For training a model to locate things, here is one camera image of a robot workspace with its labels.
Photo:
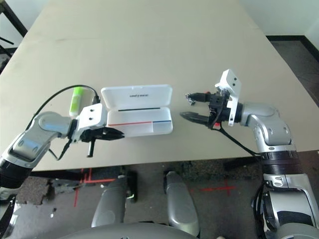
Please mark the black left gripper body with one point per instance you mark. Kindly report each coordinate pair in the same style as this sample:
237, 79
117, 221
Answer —
93, 135

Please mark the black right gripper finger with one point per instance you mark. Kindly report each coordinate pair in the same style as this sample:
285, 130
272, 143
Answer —
197, 118
202, 97

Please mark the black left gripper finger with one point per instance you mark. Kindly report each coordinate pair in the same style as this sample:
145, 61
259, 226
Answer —
112, 132
112, 138

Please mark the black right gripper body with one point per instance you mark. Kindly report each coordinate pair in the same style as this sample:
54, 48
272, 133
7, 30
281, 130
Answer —
218, 107

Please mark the green white glue stick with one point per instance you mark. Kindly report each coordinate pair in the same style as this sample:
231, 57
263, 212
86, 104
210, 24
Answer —
76, 102

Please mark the white plastic pencil case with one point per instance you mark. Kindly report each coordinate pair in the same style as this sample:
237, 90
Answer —
137, 98

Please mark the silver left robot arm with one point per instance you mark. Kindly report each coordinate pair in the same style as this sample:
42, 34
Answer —
45, 124

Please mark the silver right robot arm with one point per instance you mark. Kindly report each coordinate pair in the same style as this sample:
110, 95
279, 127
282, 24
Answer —
271, 124

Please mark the red floor tape lines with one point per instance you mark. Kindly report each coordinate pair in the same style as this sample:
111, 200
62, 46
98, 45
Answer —
87, 178

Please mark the black stand foot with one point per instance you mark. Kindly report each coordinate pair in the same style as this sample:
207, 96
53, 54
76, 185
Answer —
133, 184
165, 183

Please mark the dark speckled floor mat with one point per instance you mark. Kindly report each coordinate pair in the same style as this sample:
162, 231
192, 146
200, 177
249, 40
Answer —
32, 189
199, 171

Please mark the silver robot left leg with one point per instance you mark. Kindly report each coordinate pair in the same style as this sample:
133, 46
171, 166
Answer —
109, 199

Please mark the silver robot leg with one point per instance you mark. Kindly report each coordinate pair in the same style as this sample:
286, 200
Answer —
109, 199
179, 204

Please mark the red floor tape cross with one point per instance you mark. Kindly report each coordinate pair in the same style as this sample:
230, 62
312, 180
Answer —
228, 188

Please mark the silver robot right leg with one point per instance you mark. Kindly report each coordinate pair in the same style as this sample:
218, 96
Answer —
179, 204

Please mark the grey robot torso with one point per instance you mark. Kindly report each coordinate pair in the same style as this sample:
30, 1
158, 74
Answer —
124, 231

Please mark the black tripod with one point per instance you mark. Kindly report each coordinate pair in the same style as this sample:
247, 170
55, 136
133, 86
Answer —
7, 40

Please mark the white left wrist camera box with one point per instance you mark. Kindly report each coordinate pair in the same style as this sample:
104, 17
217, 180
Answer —
92, 115

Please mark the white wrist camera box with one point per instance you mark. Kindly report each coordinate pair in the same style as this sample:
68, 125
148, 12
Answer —
92, 115
231, 82

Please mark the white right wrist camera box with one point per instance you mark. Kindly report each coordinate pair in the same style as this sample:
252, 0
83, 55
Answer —
231, 82

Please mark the black metal table frame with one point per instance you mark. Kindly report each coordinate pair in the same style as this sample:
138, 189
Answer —
17, 21

